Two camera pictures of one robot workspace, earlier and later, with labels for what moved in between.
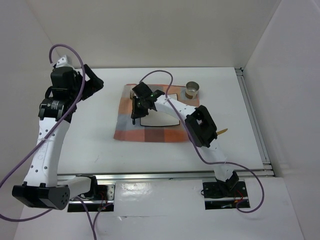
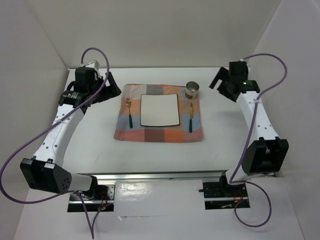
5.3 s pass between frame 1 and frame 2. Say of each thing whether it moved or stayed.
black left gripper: moved
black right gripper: moved
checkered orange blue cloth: stayed
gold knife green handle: moved
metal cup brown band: stayed
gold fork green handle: moved
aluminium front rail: stayed
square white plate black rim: stayed
